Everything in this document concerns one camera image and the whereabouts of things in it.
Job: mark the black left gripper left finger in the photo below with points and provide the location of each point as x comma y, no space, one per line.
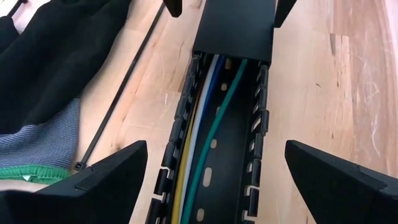
93,199

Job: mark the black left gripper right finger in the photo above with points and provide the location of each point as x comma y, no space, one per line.
342,193

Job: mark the black glove with grey cuff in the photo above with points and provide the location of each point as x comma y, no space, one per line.
46,68

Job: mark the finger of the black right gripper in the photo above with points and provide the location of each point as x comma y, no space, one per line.
174,7
283,11

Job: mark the black duct cover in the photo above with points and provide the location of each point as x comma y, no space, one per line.
236,28

